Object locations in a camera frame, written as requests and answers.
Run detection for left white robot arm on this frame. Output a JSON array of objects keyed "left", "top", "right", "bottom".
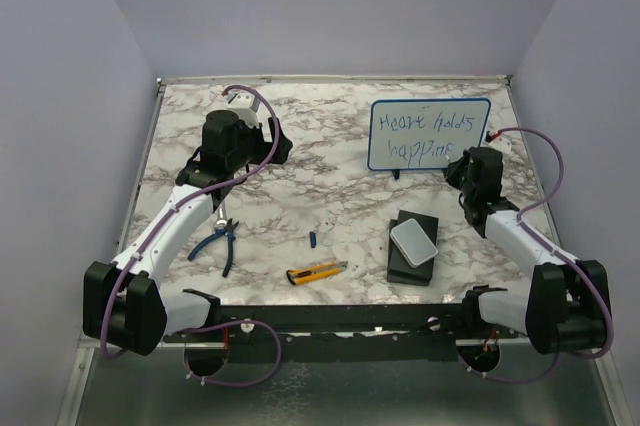
[{"left": 82, "top": 109, "right": 292, "bottom": 356}]

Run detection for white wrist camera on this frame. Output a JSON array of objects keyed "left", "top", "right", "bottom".
[
  {"left": 485, "top": 134, "right": 512, "bottom": 155},
  {"left": 227, "top": 91, "right": 260, "bottom": 128}
]

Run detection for blue handled pliers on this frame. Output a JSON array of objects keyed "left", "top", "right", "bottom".
[{"left": 187, "top": 218, "right": 239, "bottom": 278}]

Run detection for blue marker cap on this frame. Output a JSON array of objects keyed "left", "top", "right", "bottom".
[{"left": 309, "top": 231, "right": 317, "bottom": 249}]

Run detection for silver wrench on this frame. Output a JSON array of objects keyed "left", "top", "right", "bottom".
[{"left": 214, "top": 203, "right": 228, "bottom": 232}]

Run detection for grey white eraser case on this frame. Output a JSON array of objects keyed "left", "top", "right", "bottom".
[{"left": 390, "top": 218, "right": 439, "bottom": 269}]

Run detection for blue framed whiteboard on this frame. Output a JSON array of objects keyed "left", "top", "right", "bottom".
[{"left": 367, "top": 98, "right": 491, "bottom": 172}]

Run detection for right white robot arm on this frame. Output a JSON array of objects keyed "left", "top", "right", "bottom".
[{"left": 445, "top": 147, "right": 613, "bottom": 354}]

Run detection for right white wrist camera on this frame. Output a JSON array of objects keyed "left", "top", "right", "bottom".
[{"left": 485, "top": 134, "right": 512, "bottom": 155}]

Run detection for yellow utility knife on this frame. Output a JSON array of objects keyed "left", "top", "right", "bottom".
[{"left": 286, "top": 261, "right": 348, "bottom": 286}]

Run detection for black box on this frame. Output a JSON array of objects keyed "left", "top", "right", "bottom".
[{"left": 386, "top": 210, "right": 439, "bottom": 286}]

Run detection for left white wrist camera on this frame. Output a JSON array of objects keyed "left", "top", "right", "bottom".
[{"left": 227, "top": 91, "right": 260, "bottom": 128}]

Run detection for black mounting base rail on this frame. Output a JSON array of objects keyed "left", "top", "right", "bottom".
[{"left": 164, "top": 301, "right": 521, "bottom": 365}]

